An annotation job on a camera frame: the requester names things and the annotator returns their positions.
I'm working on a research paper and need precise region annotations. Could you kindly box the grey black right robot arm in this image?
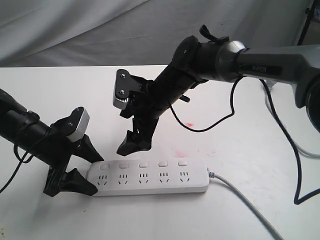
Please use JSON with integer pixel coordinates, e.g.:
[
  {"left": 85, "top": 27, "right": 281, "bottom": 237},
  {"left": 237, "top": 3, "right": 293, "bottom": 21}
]
[{"left": 113, "top": 25, "right": 320, "bottom": 156}]

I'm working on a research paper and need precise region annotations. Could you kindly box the black tripod stand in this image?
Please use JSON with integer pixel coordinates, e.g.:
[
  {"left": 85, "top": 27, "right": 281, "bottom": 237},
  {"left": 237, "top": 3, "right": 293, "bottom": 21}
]
[{"left": 296, "top": 0, "right": 317, "bottom": 46}]

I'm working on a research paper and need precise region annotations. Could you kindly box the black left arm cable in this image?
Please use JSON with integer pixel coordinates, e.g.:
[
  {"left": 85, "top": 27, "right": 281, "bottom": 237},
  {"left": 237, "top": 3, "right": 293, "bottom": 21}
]
[{"left": 0, "top": 116, "right": 55, "bottom": 195}]

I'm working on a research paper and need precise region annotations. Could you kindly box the grey backdrop cloth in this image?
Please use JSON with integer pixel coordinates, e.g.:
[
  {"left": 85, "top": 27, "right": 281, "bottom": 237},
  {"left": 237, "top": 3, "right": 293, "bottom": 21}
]
[{"left": 0, "top": 0, "right": 308, "bottom": 67}]

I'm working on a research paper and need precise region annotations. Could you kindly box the white five-outlet power strip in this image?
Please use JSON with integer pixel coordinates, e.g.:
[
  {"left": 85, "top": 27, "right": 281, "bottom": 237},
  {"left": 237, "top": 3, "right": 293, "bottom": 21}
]
[{"left": 86, "top": 158, "right": 210, "bottom": 197}]

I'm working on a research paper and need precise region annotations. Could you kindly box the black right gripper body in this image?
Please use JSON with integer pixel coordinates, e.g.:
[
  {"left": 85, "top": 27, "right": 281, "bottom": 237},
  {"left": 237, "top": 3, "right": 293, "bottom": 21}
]
[{"left": 120, "top": 74, "right": 173, "bottom": 135}]

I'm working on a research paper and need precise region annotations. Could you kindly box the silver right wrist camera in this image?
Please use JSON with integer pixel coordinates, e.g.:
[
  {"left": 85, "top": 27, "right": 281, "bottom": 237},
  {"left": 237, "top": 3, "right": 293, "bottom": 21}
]
[{"left": 112, "top": 69, "right": 131, "bottom": 110}]

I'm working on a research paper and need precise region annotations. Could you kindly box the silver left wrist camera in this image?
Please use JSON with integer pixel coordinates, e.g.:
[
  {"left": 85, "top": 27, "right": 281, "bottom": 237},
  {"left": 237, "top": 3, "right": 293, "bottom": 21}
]
[{"left": 66, "top": 106, "right": 90, "bottom": 143}]

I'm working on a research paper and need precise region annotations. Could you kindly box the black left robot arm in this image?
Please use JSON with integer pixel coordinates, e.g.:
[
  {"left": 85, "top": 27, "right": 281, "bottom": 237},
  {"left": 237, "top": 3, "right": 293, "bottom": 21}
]
[{"left": 0, "top": 90, "right": 103, "bottom": 197}]

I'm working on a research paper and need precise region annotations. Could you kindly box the grey cable with plug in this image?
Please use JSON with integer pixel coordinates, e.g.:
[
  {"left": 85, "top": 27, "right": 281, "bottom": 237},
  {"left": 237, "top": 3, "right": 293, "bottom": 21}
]
[{"left": 206, "top": 79, "right": 320, "bottom": 240}]

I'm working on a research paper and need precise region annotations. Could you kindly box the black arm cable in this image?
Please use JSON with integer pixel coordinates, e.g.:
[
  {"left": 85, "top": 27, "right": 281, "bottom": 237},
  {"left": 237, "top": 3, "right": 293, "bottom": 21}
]
[
  {"left": 169, "top": 77, "right": 320, "bottom": 206},
  {"left": 0, "top": 116, "right": 55, "bottom": 195}
]

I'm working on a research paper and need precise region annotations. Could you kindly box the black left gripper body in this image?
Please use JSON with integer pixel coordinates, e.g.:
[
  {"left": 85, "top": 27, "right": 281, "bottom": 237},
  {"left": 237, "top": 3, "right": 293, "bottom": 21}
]
[{"left": 43, "top": 114, "right": 73, "bottom": 197}]

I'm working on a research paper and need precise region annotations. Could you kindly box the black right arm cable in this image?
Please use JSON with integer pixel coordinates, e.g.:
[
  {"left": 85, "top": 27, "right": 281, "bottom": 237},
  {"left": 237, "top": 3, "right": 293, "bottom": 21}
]
[{"left": 169, "top": 77, "right": 320, "bottom": 206}]

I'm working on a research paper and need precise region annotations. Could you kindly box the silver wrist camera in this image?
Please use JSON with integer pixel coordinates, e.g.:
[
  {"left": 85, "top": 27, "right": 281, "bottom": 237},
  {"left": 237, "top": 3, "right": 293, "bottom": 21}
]
[
  {"left": 66, "top": 106, "right": 90, "bottom": 143},
  {"left": 112, "top": 69, "right": 131, "bottom": 110}
]

